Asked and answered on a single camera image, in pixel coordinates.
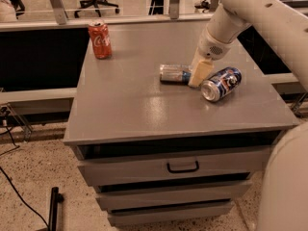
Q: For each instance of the metal wire rack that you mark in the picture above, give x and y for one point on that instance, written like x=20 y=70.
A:
x=10 y=118

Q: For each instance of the blue pepsi can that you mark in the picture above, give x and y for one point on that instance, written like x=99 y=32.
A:
x=221 y=84

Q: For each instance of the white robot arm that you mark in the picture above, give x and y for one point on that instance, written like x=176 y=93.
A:
x=284 y=195

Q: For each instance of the black stand leg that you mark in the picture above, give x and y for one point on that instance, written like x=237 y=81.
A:
x=56 y=198

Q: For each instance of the seated person in background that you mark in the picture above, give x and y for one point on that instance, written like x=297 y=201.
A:
x=10 y=10

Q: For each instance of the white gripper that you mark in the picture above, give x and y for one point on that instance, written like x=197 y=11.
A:
x=212 y=47

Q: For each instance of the black drawer handle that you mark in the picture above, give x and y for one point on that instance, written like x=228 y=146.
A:
x=184 y=168

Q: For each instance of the black office chair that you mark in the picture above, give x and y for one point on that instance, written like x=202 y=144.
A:
x=84 y=4

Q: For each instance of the silver blue redbull can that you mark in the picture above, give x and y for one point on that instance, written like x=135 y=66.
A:
x=177 y=73

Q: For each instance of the grey drawer cabinet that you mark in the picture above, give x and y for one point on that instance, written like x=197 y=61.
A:
x=125 y=125

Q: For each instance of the red coke can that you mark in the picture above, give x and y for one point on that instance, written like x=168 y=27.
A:
x=100 y=38

